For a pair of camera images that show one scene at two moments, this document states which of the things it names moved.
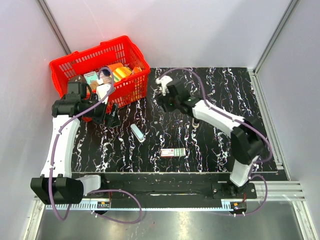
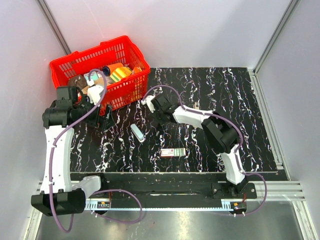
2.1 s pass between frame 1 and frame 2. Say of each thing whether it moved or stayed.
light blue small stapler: stayed
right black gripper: moved
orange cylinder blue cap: stayed
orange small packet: stayed
